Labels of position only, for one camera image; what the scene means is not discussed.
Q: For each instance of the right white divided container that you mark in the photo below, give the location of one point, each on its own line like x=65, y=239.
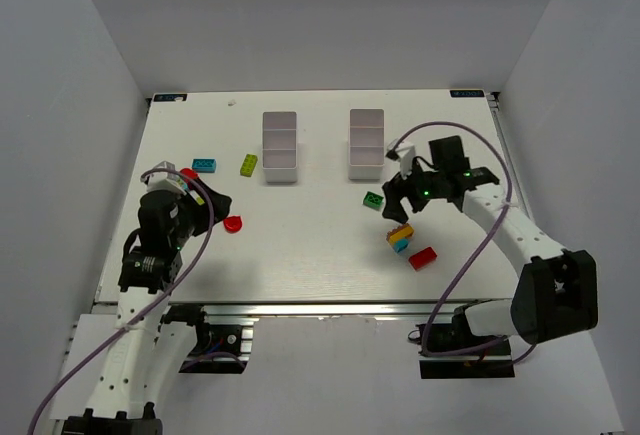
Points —
x=366, y=146

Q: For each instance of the left blue table label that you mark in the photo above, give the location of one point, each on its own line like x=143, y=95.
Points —
x=169, y=97

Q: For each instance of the dark green lego brick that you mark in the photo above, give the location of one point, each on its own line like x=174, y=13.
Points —
x=373, y=200

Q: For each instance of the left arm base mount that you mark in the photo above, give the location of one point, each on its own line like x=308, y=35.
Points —
x=217, y=349

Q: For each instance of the right blue table label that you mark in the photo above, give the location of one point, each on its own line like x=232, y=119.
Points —
x=466, y=93

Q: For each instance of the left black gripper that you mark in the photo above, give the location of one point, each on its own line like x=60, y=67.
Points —
x=201, y=205

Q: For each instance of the lime green lego plate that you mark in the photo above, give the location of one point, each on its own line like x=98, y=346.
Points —
x=248, y=165

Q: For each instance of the yellow orange teal lego stack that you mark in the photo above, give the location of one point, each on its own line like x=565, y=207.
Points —
x=399, y=238

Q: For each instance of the teal lego brick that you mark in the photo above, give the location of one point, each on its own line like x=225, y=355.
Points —
x=204, y=165

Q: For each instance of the blue table label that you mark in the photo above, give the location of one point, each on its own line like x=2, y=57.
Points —
x=169, y=97
x=466, y=93

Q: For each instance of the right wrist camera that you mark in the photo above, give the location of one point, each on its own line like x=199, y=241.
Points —
x=404, y=153

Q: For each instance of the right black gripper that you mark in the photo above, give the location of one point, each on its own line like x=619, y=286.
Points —
x=406, y=190

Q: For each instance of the red rectangular lego brick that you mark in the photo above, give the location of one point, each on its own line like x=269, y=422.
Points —
x=421, y=259

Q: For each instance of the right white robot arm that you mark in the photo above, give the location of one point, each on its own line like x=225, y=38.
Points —
x=556, y=293

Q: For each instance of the aluminium rail frame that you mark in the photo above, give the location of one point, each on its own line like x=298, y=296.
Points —
x=320, y=309

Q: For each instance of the white divided container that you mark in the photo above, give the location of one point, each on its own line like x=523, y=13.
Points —
x=366, y=146
x=279, y=147

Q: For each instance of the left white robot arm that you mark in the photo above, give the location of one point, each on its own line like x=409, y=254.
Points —
x=151, y=339

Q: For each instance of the red round lego piece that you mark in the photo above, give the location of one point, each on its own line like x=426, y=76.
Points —
x=189, y=173

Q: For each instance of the small red curved lego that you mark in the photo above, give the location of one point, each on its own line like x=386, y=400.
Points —
x=233, y=224

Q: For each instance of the left white divided container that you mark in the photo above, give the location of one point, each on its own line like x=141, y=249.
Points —
x=279, y=147

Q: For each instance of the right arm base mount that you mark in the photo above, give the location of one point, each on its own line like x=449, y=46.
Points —
x=456, y=354

